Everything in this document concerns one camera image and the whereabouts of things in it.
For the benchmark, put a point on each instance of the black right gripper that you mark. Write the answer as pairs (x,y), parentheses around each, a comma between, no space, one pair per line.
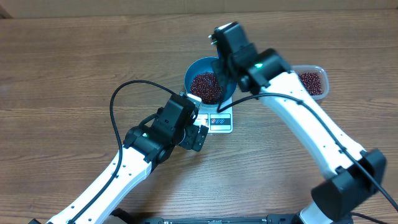
(224,65)

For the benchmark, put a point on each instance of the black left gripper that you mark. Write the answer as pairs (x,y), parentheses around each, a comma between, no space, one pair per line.
(189,142)

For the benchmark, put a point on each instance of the red adzuki beans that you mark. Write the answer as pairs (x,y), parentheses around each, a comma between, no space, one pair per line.
(206,87)

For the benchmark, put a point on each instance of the blue plastic measuring scoop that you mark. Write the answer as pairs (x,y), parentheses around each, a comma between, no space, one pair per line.
(219,53)

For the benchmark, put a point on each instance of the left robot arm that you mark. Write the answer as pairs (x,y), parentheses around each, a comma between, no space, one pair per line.
(144,147)

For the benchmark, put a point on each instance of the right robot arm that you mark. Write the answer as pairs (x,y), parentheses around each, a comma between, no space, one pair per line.
(351,173)

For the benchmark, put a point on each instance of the white digital kitchen scale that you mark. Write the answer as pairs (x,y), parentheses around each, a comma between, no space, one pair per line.
(218,123)

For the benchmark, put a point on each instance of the teal blue bowl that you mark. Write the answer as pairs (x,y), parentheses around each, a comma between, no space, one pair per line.
(204,65)

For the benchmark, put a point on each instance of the clear plastic bean container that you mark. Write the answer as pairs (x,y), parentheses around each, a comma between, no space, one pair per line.
(314,79)

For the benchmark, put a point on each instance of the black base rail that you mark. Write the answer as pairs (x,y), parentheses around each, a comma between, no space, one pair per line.
(242,219)

